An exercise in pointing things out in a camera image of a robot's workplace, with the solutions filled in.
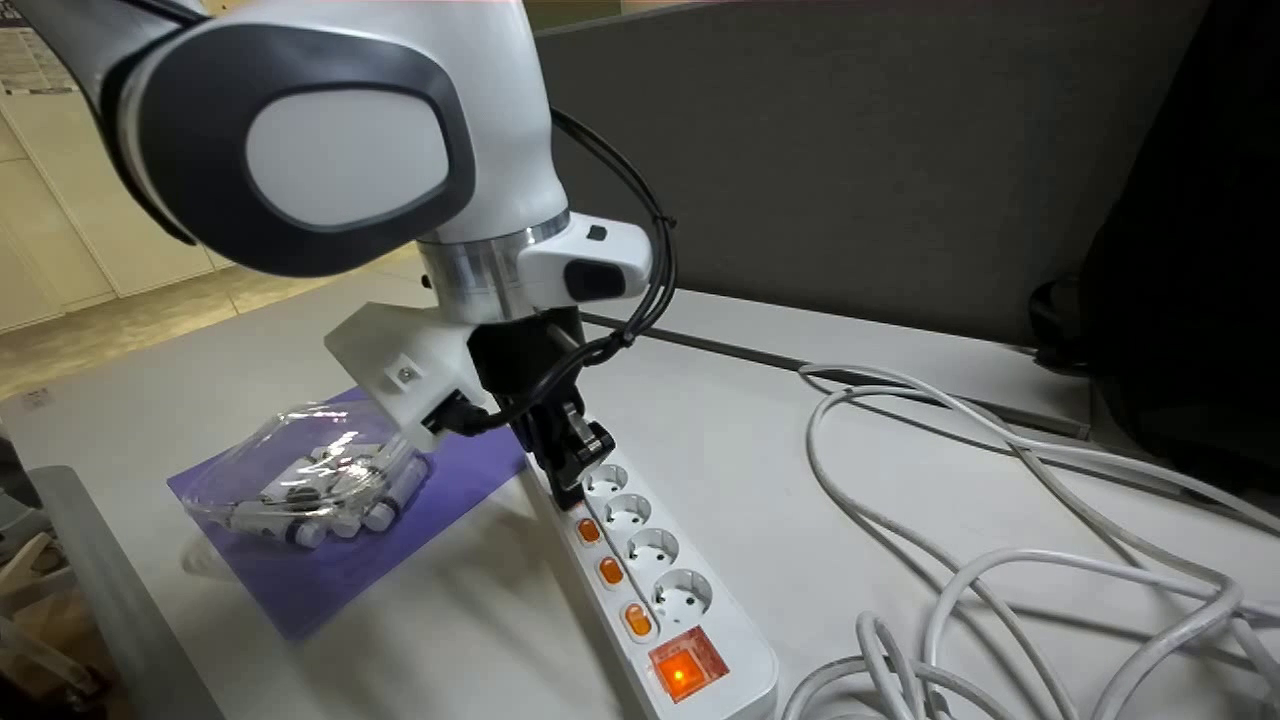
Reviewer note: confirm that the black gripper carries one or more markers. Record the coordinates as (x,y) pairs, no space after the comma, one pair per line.
(518,370)

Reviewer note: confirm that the white extension cord power strip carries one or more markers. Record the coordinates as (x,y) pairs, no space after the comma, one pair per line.
(674,630)

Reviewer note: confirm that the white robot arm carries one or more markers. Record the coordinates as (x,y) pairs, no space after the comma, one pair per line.
(309,137)

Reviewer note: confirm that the clear bag of white parts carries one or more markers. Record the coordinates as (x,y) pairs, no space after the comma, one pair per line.
(312,472)

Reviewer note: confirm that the grey desk divider panel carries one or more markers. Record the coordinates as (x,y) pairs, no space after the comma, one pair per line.
(922,161)

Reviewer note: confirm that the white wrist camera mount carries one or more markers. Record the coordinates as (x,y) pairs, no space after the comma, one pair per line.
(414,360)

